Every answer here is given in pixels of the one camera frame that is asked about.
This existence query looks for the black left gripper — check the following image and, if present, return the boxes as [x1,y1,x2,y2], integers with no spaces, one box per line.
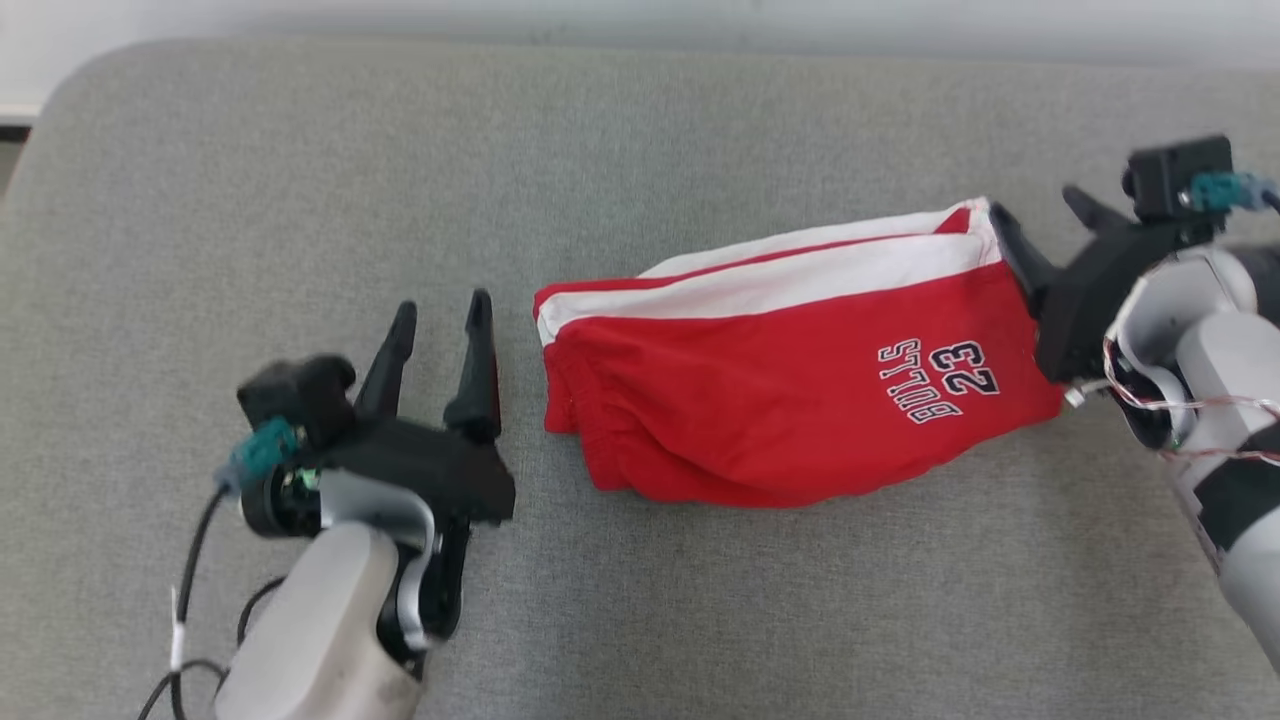
[240,289,517,541]

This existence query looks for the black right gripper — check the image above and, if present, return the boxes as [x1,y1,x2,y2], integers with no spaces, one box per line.
[988,185,1226,381]

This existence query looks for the red basketball shorts white stripe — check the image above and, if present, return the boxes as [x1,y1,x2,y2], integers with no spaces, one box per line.
[533,197,1066,509]

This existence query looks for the grey fabric sofa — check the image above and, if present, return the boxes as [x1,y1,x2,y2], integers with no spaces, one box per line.
[0,38,1280,720]

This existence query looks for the teal right camera connector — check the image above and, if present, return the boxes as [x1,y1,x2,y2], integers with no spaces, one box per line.
[1188,170,1280,213]

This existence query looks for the teal camera connector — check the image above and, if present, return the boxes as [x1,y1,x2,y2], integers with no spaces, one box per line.
[215,418,301,496]
[1188,170,1280,213]

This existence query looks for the teal left camera connector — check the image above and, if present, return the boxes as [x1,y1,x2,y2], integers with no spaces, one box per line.
[215,418,301,496]

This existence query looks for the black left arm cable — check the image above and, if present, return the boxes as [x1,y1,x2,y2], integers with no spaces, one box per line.
[135,485,291,720]

